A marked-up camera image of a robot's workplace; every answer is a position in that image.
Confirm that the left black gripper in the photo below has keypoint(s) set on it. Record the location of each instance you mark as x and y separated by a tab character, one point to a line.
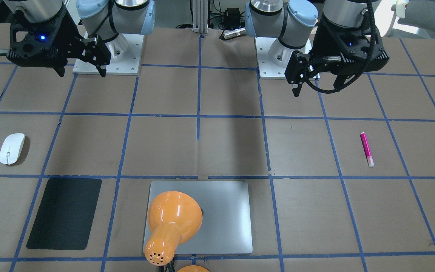
324	41

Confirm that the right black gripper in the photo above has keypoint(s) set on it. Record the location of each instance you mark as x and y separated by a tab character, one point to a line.
71	38

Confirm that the white computer mouse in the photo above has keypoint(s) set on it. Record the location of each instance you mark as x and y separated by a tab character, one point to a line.
11	148

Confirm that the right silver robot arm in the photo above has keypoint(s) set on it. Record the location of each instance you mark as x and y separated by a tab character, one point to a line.
107	19

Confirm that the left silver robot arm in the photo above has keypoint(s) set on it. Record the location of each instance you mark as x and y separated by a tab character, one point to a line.
295	22

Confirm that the pink pen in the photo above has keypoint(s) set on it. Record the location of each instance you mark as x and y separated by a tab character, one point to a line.
367	151

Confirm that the black mousepad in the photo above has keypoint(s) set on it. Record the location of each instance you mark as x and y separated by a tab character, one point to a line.
65	215

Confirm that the silver notebook laptop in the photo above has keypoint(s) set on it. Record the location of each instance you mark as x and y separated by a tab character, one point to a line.
226	226

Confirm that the grey office chair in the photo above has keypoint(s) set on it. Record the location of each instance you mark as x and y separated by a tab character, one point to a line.
417	13

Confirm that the orange desk lamp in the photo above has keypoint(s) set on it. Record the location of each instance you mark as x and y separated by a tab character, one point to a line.
173	218

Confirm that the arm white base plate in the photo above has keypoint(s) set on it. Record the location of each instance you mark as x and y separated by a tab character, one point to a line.
273	57
126	52

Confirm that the aluminium frame post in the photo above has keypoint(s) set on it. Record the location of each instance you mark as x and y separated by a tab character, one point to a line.
200	16

